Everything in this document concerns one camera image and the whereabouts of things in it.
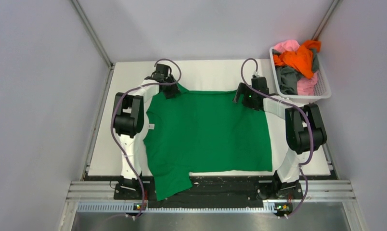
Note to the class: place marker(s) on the aluminium frame rail left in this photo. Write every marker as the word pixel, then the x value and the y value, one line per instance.
pixel 105 87

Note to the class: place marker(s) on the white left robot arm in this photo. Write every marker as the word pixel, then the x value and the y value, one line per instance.
pixel 129 122

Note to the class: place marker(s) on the aluminium front rail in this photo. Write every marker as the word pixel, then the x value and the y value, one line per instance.
pixel 318 191

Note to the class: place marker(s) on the white laundry basket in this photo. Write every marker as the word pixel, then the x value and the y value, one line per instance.
pixel 308 90

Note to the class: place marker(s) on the orange t-shirt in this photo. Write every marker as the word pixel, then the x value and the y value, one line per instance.
pixel 298 57

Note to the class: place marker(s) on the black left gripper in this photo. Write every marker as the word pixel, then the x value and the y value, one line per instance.
pixel 174 89

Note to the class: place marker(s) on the aluminium frame rail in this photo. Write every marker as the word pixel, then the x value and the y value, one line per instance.
pixel 105 87
pixel 326 18

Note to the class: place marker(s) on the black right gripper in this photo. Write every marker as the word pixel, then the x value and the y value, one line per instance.
pixel 244 90

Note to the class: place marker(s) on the aluminium frame rail right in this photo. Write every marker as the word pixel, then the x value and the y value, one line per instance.
pixel 326 18

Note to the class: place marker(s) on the grey t-shirt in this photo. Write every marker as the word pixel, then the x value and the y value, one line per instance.
pixel 287 79

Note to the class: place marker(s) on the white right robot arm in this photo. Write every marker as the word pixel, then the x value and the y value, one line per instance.
pixel 304 132

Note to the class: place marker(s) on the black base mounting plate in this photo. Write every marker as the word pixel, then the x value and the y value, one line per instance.
pixel 214 192

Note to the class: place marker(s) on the white slotted cable duct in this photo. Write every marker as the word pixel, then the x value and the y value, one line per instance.
pixel 103 207

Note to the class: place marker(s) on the green t-shirt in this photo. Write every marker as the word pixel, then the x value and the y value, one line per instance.
pixel 201 132

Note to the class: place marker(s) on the pink t-shirt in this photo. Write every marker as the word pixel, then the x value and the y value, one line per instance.
pixel 303 86

